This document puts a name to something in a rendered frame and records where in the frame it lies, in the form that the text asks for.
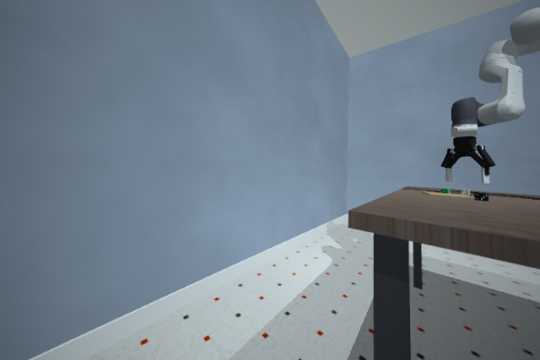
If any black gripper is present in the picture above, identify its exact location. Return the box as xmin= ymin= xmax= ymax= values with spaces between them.
xmin=441 ymin=136 xmax=495 ymax=183

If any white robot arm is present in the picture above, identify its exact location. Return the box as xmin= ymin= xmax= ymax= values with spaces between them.
xmin=451 ymin=8 xmax=540 ymax=137

